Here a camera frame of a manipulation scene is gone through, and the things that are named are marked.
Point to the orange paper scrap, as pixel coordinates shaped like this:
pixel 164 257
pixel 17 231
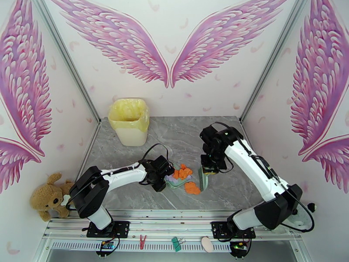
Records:
pixel 192 188
pixel 176 174
pixel 185 171

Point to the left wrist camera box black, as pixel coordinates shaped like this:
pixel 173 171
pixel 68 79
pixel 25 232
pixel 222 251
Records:
pixel 162 163

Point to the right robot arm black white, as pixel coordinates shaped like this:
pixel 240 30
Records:
pixel 245 160

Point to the green binder clip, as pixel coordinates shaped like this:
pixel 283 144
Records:
pixel 176 243

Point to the brown teddy bear plush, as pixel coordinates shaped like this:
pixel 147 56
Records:
pixel 46 198

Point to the aluminium rail frame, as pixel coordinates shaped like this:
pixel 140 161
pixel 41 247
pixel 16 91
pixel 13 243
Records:
pixel 169 224

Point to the aluminium frame post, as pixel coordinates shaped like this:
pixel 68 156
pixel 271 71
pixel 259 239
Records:
pixel 68 59
pixel 273 59

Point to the red clothespin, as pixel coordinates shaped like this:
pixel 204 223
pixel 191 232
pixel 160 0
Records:
pixel 142 241

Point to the cream plastic trash bin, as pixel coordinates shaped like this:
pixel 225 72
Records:
pixel 132 138

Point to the yellow plastic bin liner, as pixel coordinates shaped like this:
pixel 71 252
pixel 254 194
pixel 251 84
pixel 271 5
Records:
pixel 128 111

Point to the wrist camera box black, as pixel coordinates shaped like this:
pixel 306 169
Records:
pixel 207 161
pixel 162 163

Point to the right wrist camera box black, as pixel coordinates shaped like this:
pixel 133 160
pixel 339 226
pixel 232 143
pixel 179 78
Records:
pixel 207 161

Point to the pink oval tag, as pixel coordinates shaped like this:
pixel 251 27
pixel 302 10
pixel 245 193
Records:
pixel 207 243

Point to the mint green hand brush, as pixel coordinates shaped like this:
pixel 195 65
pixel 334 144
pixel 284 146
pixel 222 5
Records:
pixel 203 182

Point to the purple paper scrap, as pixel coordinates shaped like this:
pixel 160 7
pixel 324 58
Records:
pixel 169 177

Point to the mint green dustpan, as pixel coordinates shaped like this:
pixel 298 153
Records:
pixel 177 184

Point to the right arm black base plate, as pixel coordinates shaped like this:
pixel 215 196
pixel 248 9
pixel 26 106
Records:
pixel 219 229

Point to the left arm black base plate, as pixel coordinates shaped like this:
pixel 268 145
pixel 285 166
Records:
pixel 121 228

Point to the white grey husky plush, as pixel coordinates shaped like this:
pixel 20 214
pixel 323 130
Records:
pixel 300 224

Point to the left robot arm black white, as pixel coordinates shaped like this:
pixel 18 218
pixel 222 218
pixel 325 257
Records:
pixel 122 174

